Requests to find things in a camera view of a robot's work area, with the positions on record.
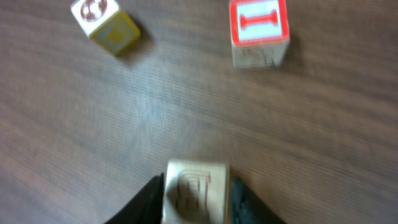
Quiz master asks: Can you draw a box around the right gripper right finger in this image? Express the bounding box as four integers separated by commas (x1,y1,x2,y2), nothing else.
229,176,286,224

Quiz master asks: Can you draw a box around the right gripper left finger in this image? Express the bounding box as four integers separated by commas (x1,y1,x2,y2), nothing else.
104,173,164,224

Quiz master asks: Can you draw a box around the white block blue side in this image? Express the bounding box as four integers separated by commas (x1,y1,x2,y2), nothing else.
162,159,229,224

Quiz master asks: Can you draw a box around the red top block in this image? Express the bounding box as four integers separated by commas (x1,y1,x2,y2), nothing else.
229,0,290,68

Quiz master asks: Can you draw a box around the white block yellow side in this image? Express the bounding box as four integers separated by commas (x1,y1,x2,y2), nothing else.
70,0,141,55

